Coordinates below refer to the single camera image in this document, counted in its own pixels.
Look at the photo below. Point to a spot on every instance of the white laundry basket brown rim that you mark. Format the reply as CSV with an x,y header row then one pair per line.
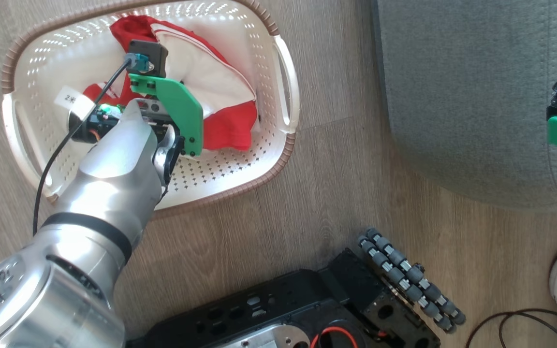
x,y
240,159

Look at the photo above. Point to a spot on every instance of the omni wheel with grey rollers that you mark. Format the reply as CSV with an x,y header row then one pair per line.
x,y
404,273

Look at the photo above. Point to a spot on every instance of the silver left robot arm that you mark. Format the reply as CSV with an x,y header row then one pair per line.
x,y
109,179

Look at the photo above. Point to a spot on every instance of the black robot base chassis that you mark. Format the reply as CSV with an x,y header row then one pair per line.
x,y
259,309

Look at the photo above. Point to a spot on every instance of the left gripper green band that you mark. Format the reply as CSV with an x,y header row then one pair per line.
x,y
182,111

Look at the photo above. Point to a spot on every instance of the red and white garment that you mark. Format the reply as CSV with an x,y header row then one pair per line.
x,y
230,125

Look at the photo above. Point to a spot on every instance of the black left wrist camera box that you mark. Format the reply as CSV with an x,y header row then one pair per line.
x,y
155,53

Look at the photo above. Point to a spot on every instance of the grey fabric sofa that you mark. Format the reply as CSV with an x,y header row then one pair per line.
x,y
452,96

